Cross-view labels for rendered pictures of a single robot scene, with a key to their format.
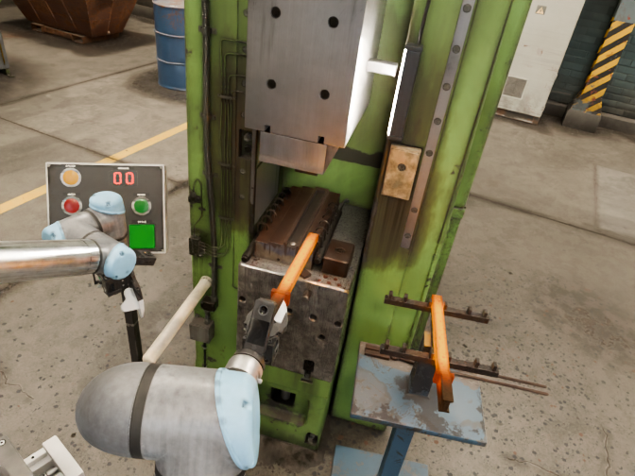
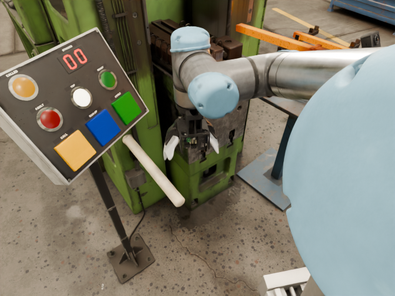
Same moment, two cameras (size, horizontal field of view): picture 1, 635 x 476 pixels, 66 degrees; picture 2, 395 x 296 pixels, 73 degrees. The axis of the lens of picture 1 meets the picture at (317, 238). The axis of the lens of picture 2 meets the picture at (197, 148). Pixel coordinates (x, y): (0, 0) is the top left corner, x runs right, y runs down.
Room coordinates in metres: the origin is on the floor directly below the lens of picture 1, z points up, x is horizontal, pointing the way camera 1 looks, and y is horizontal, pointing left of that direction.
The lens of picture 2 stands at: (0.62, 0.87, 1.49)
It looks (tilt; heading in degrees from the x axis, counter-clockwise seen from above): 45 degrees down; 313
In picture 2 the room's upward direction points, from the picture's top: straight up
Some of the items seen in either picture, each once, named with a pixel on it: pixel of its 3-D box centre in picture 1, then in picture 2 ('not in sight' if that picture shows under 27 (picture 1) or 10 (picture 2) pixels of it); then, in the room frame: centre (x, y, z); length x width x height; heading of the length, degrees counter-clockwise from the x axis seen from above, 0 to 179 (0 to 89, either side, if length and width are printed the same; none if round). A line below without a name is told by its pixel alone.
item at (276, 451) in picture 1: (264, 434); (206, 201); (1.25, 0.12, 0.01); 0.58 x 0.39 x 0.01; 80
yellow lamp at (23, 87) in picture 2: (70, 177); (23, 87); (1.25, 0.76, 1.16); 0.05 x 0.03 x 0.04; 80
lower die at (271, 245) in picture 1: (300, 221); (176, 44); (1.51, 0.07, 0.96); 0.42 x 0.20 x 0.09; 170
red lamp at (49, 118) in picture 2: (72, 205); (50, 119); (1.21, 0.75, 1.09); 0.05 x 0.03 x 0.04; 80
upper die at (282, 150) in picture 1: (311, 128); not in sight; (1.51, 0.07, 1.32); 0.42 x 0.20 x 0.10; 170
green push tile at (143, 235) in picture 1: (142, 236); (126, 108); (1.22, 0.54, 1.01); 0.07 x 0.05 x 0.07; 105
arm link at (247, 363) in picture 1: (244, 373); not in sight; (0.65, 0.11, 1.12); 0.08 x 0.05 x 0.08; 80
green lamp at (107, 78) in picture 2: (141, 206); (107, 79); (1.26, 0.56, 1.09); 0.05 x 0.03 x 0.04; 80
